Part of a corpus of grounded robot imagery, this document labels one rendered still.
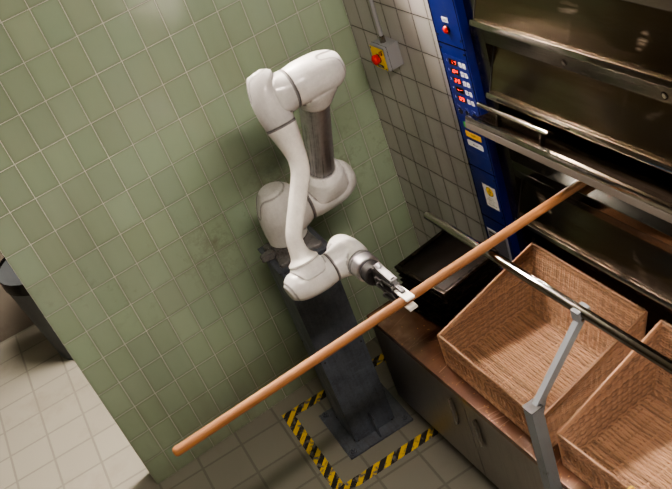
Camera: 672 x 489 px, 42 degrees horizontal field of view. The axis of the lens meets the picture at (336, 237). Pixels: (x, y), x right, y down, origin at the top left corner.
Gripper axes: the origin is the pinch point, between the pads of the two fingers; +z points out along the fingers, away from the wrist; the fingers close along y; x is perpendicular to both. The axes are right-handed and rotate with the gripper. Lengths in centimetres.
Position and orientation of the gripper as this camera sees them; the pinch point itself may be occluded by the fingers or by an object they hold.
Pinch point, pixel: (406, 298)
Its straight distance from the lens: 261.7
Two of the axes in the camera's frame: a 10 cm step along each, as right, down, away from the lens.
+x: -8.2, 5.1, -2.7
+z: 5.0, 3.9, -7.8
